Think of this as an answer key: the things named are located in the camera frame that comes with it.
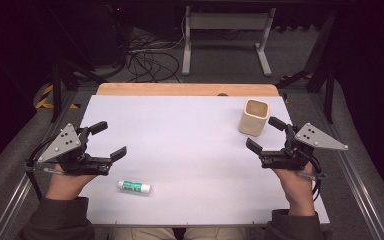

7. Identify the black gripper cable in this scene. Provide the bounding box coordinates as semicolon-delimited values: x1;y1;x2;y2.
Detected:
24;135;60;202
307;154;328;203

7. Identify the person's left hand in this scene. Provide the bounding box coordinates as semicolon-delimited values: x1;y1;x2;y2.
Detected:
45;163;98;201

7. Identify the person's leg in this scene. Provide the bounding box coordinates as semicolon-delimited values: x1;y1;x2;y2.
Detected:
183;226;248;240
110;226;177;240

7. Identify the grey metal stand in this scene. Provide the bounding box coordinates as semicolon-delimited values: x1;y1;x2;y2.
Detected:
181;5;277;77

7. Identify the beige square pen holder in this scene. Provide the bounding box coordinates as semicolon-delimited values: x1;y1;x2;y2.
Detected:
238;98;271;138

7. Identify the person's right leg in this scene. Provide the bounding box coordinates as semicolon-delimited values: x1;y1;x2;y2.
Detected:
183;226;248;240

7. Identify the white and green glue stick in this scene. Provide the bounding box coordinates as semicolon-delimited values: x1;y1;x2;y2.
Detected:
117;179;152;195

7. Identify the person's left leg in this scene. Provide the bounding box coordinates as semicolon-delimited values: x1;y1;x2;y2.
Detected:
110;226;177;240

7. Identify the person's right hand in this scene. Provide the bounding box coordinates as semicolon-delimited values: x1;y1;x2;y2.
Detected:
272;162;316;217

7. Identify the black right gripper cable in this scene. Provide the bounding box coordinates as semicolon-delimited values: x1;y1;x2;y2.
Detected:
307;154;328;203

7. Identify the tangle of black floor cables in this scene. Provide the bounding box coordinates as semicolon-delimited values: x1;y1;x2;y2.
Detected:
124;29;186;84

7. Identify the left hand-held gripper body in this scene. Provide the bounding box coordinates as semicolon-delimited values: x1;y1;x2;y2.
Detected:
37;122;113;177

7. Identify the yellow and black hazard tape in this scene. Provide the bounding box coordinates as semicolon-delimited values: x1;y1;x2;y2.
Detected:
34;83;81;111

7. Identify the black metal stand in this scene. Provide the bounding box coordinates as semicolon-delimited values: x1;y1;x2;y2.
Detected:
45;6;110;123
276;9;338;125

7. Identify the white table mat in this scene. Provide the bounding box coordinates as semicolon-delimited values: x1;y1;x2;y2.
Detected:
78;94;331;226

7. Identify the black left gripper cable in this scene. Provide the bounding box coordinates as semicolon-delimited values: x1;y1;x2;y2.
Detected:
24;135;60;202

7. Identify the aluminium rail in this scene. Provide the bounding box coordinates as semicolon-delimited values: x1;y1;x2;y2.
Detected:
0;89;78;240
307;92;384;240

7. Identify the wooden board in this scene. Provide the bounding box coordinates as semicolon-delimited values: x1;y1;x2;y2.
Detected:
95;82;280;98

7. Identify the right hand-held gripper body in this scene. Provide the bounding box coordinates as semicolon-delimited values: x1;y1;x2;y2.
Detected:
260;122;350;172

